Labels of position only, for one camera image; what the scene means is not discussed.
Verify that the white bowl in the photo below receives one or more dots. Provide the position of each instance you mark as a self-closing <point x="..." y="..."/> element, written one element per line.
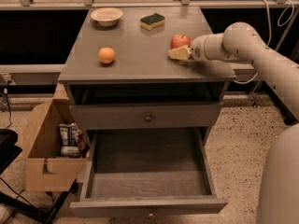
<point x="107" y="16"/>

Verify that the grey drawer cabinet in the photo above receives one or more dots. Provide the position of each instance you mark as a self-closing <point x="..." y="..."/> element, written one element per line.
<point x="141" y="72"/>

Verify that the red apple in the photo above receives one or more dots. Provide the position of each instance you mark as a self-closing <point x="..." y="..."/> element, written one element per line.
<point x="179" y="40"/>

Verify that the metal railing frame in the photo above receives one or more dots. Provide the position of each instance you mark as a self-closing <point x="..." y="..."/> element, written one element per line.
<point x="26" y="71"/>

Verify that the open grey lower drawer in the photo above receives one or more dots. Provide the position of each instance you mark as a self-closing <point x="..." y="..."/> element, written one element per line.
<point x="147" y="173"/>

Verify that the green yellow sponge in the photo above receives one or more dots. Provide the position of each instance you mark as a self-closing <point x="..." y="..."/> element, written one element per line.
<point x="152" y="21"/>

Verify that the black stand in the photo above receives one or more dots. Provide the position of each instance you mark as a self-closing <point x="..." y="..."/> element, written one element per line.
<point x="13" y="200"/>

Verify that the snack packets in box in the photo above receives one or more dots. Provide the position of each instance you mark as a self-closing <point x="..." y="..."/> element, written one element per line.
<point x="73" y="141"/>

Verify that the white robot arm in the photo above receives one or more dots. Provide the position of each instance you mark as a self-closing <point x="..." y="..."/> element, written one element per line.
<point x="240" y="42"/>

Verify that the closed grey drawer with knob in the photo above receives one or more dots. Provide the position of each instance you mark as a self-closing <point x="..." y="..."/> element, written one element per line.
<point x="113" y="117"/>

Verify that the cardboard box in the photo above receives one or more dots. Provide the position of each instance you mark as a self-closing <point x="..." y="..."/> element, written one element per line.
<point x="45" y="169"/>

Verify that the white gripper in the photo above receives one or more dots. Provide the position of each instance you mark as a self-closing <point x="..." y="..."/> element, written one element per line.
<point x="198" y="48"/>

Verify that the orange fruit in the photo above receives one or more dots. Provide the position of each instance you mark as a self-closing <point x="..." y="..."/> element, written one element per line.
<point x="106" y="55"/>

